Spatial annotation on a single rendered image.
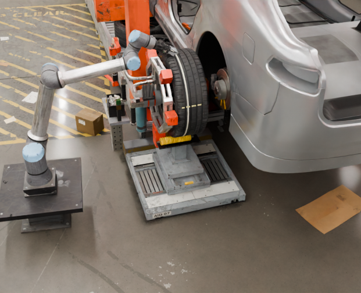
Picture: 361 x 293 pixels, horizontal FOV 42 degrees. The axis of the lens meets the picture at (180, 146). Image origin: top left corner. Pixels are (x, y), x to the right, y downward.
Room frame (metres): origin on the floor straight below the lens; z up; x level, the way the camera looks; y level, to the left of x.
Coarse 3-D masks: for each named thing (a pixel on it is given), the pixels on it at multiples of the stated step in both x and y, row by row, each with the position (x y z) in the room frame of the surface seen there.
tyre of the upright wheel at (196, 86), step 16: (176, 64) 2.99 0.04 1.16; (192, 64) 3.00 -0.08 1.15; (176, 80) 2.87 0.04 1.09; (192, 80) 2.90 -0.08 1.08; (176, 96) 2.82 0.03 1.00; (192, 96) 2.83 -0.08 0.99; (160, 112) 3.22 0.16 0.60; (176, 112) 2.81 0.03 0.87; (192, 112) 2.80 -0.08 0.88; (208, 112) 2.85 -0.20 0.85; (176, 128) 2.80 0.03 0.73; (192, 128) 2.83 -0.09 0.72
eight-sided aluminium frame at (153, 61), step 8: (152, 64) 3.10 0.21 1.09; (160, 64) 3.06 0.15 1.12; (160, 88) 2.89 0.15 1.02; (168, 88) 2.87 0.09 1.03; (168, 96) 2.86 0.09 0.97; (168, 104) 2.81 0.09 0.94; (152, 112) 3.16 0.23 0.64; (152, 120) 3.13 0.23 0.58; (160, 120) 3.07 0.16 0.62; (160, 128) 2.91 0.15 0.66; (168, 128) 2.86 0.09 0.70
